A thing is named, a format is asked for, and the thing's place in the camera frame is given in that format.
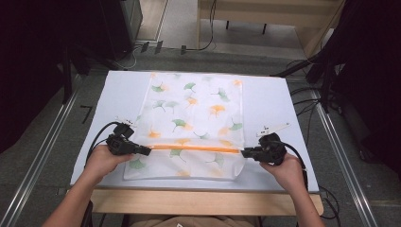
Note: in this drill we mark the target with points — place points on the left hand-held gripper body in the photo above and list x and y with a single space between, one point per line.
121 143

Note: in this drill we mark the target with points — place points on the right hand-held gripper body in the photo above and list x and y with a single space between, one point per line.
269 149

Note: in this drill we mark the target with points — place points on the white leaf-print zipper bag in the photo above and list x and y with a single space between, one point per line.
195 116

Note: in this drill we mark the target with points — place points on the person's left hand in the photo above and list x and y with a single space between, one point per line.
102 162

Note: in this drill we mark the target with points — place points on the person's right hand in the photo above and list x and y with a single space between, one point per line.
285 175

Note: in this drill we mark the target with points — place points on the wooden table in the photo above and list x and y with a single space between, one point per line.
205 201

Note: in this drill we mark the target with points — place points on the black stand leg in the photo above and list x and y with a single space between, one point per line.
293 67

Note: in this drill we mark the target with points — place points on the black cabinet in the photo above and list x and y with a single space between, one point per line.
121 25

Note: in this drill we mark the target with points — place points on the black curtain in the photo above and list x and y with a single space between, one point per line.
31 63
372 78

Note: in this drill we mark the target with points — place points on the light wooden bench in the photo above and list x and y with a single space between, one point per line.
268 12

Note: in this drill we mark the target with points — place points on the metal floor rail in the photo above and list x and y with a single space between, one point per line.
34 167
343 157

